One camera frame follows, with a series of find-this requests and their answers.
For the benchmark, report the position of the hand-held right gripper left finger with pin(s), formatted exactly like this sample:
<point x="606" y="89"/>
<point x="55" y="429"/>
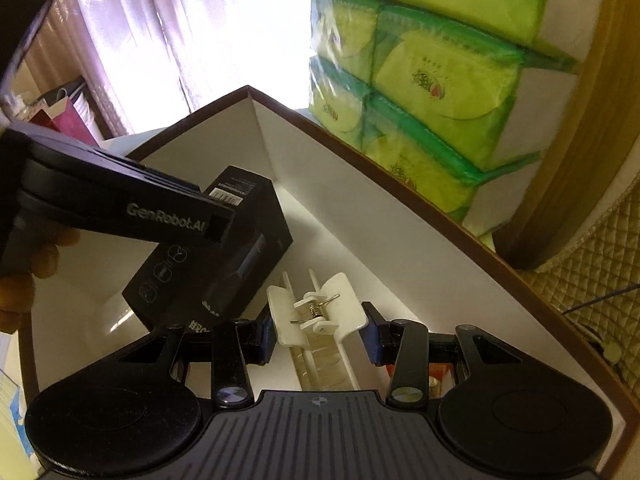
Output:
<point x="267" y="342"/>

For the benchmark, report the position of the checkered cloth desktop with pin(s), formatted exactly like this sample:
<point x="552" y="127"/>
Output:
<point x="12" y="420"/>

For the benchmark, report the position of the pink paper bag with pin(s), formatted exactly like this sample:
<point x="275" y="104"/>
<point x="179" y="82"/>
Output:
<point x="65" y="122"/>

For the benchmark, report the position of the sheer purple curtain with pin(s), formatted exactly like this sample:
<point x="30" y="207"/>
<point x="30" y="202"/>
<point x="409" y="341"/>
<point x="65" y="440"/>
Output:
<point x="175" y="35"/>

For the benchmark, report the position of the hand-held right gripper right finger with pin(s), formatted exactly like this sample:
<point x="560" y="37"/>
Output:
<point x="372" y="340"/>

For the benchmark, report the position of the black product box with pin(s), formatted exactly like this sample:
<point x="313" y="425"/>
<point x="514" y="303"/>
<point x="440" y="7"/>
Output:
<point x="240" y="240"/>

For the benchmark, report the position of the chair with quilted cover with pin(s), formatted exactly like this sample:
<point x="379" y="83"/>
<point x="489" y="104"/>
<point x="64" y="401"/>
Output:
<point x="600" y="260"/>

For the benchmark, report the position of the person's left hand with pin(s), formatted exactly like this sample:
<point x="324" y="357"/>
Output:
<point x="47" y="257"/>

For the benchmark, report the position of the green tissue multipack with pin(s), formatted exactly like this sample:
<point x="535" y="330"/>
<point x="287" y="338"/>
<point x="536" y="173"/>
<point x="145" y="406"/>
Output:
<point x="440" y="75"/>

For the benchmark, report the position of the white hair clip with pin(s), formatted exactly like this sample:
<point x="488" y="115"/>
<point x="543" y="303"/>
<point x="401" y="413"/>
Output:
<point x="330" y="310"/>

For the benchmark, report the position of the golden brown curtain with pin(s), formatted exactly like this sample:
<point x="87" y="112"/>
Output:
<point x="575" y="135"/>

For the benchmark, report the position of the dark flat object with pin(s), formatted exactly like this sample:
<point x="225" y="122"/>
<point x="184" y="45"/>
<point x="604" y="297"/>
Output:
<point x="22" y="0"/>

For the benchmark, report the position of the brown cardboard box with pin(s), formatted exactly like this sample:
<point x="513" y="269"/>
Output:
<point x="400" y="260"/>

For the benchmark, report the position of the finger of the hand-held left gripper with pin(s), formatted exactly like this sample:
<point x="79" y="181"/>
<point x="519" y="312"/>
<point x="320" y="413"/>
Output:
<point x="222" y="222"/>

